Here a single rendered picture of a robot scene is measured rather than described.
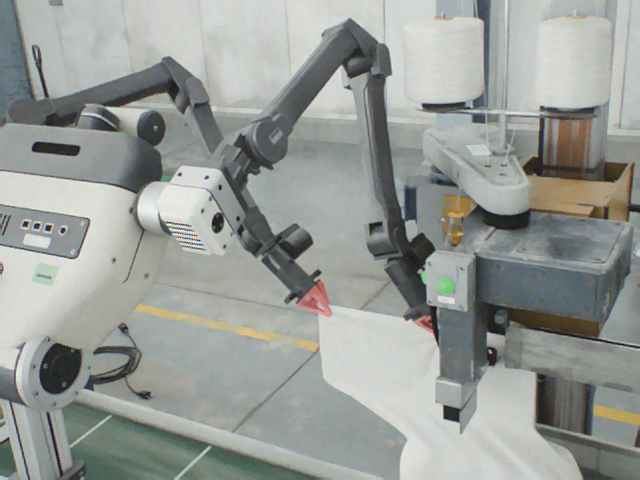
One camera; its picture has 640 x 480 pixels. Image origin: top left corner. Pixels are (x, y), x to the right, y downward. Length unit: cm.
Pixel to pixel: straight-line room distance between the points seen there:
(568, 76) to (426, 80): 27
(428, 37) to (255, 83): 629
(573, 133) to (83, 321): 109
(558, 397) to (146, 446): 129
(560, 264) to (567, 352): 29
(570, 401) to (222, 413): 174
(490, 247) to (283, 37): 630
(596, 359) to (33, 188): 109
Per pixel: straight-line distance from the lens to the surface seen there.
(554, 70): 155
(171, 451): 257
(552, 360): 162
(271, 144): 138
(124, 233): 135
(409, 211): 185
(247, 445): 250
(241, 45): 786
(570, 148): 180
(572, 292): 136
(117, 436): 270
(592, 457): 199
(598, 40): 155
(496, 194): 146
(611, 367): 160
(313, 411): 334
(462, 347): 147
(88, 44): 918
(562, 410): 208
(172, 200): 127
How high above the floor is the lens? 187
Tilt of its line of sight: 22 degrees down
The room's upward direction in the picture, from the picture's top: 4 degrees counter-clockwise
